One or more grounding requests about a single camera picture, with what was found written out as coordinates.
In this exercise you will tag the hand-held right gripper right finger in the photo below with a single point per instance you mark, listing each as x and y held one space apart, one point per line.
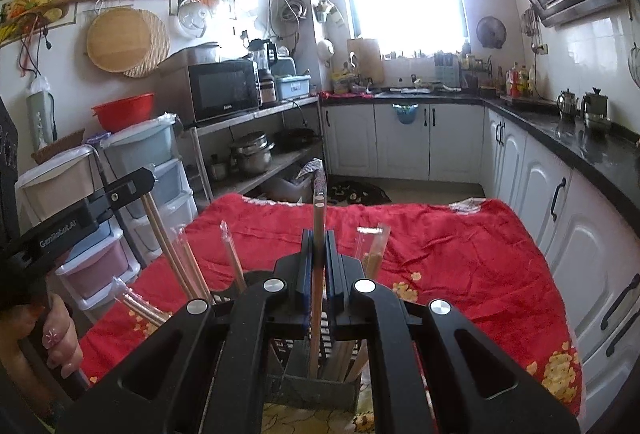
331 274

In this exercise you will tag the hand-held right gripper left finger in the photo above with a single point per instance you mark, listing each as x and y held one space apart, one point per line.
306 274

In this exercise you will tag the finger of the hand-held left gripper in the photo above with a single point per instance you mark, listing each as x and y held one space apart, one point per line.
125 189

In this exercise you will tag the bare wooden chopstick pair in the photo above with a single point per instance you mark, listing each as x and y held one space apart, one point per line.
318 264

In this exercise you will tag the plastic-wrapped wooden chopsticks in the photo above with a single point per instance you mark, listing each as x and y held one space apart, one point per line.
374 249
234 256
140 304
197 269

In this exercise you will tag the black plastic utensil basket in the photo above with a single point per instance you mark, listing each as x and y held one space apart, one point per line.
310 394

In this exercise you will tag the person's left hand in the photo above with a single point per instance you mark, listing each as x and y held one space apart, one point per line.
57 329

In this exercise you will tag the grey-blue plastic drawer unit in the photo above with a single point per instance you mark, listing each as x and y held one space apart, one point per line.
150 153

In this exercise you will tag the pastel plastic drawer unit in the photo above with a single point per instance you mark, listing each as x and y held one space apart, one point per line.
95 259

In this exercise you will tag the wicker basket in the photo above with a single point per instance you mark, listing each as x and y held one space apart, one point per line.
60 148

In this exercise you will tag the red plastic basin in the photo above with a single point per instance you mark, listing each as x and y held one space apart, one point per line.
122 111

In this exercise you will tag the dark patterned floor mat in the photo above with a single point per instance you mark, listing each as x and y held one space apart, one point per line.
360 193

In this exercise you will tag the white hanging plastic bag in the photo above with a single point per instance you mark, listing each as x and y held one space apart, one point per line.
41 108

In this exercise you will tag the red floral blanket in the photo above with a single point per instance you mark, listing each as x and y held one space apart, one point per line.
450 254

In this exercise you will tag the stainless steel pot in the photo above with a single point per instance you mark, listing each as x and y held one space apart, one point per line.
252 153

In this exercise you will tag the black microwave oven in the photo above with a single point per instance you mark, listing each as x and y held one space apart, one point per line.
225 88

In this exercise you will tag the round wooden board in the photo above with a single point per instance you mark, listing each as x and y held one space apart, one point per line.
117 41

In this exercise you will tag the round woven mat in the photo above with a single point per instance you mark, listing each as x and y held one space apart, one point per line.
160 43

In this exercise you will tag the metal shelf rack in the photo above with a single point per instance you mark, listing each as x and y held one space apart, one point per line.
280 113

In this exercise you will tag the teal hanging bag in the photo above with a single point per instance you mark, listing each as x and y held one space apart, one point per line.
406 112

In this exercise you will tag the white hanging steamer lid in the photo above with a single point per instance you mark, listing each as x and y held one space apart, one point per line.
192 18

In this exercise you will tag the black blender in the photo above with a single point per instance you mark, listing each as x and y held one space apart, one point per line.
264 68

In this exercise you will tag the grey plastic dish box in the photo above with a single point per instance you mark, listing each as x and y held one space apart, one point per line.
292 86

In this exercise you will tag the wooden cutting board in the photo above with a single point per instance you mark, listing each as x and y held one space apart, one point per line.
367 61

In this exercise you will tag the white base cabinets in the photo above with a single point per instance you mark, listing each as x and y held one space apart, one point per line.
525 174

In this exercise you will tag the group of condiment bottles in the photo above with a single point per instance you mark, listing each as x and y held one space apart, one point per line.
520 81

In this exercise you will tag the black kitchen countertop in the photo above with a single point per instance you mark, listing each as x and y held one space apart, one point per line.
575 138

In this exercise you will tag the small steel kettle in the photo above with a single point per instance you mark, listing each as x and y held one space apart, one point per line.
567 104

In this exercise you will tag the large steel kettle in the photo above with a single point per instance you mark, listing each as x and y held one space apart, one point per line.
596 111

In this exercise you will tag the wide fruit wall poster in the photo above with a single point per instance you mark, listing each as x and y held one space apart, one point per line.
35 11

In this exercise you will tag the round wall exhaust fan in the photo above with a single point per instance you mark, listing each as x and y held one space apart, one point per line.
491 32

